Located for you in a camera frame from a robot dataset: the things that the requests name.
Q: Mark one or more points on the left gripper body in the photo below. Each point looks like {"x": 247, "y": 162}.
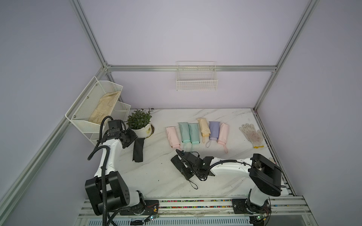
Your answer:
{"x": 130, "y": 136}

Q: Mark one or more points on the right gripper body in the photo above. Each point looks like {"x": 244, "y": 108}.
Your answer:
{"x": 195, "y": 170}

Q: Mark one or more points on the black umbrella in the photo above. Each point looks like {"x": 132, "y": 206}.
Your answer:
{"x": 188, "y": 176}

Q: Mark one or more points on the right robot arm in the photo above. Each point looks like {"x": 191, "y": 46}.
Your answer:
{"x": 265, "y": 175}

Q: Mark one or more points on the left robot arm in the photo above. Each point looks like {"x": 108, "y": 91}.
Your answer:
{"x": 107, "y": 192}

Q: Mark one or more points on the potted green plant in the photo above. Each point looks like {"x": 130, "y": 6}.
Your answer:
{"x": 139, "y": 122}

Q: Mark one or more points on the beige gloves in shelf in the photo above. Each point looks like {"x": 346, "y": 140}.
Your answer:
{"x": 104, "y": 107}

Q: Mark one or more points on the teal umbrella left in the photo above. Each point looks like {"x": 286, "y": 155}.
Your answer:
{"x": 184, "y": 131}

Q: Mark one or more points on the teal umbrella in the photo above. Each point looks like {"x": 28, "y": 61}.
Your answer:
{"x": 184, "y": 131}
{"x": 194, "y": 134}

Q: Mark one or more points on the white two-tier mesh shelf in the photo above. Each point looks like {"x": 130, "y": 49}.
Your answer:
{"x": 86, "y": 103}

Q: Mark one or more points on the yellow umbrella in sleeve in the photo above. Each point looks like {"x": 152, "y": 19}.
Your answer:
{"x": 204, "y": 128}

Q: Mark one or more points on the teal umbrella right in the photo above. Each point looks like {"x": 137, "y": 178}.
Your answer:
{"x": 194, "y": 134}

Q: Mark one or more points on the pink umbrella far right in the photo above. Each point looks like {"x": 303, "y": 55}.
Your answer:
{"x": 223, "y": 135}

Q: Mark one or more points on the purple umbrella in sleeve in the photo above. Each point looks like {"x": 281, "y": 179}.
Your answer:
{"x": 214, "y": 127}

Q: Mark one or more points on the white dotted work glove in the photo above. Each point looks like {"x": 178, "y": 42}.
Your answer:
{"x": 252, "y": 135}

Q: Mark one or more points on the white wire wall basket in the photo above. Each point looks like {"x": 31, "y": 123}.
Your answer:
{"x": 196, "y": 76}

